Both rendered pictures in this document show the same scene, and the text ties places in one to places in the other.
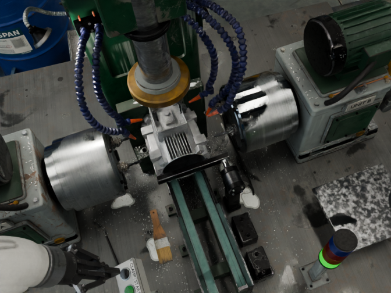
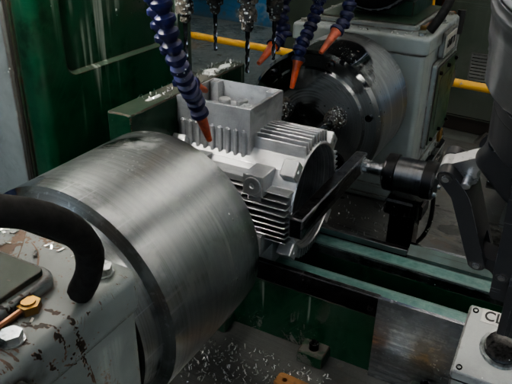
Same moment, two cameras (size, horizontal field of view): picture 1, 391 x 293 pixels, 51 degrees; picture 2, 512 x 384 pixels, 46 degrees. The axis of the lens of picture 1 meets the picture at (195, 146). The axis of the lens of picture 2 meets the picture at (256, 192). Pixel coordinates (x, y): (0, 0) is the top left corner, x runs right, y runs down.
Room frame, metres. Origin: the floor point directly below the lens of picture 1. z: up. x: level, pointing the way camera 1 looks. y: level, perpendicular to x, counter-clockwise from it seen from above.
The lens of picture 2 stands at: (0.19, 0.69, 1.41)
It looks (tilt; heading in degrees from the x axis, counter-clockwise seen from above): 27 degrees down; 310
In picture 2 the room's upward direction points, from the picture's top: 1 degrees clockwise
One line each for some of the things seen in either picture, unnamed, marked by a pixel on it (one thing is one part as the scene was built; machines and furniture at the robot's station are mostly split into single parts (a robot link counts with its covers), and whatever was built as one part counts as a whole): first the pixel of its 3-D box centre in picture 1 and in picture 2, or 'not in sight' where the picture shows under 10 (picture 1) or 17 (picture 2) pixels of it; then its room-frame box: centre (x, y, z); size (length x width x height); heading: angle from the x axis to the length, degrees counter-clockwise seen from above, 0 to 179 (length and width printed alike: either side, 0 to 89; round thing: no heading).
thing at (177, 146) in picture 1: (174, 142); (253, 180); (0.72, 0.07, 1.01); 0.20 x 0.19 x 0.19; 12
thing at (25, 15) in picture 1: (50, 23); not in sight; (0.89, 0.35, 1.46); 0.18 x 0.11 x 0.13; 12
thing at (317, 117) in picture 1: (328, 95); (376, 92); (0.85, -0.51, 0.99); 0.35 x 0.31 x 0.37; 102
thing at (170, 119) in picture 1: (168, 119); (230, 116); (0.76, 0.08, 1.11); 0.12 x 0.11 x 0.07; 12
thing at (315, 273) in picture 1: (327, 260); not in sight; (0.26, -0.34, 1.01); 0.08 x 0.08 x 0.42; 12
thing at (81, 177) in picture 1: (73, 172); (88, 289); (0.64, 0.41, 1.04); 0.37 x 0.25 x 0.25; 102
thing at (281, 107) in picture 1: (263, 109); (336, 102); (0.79, -0.26, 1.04); 0.41 x 0.25 x 0.25; 102
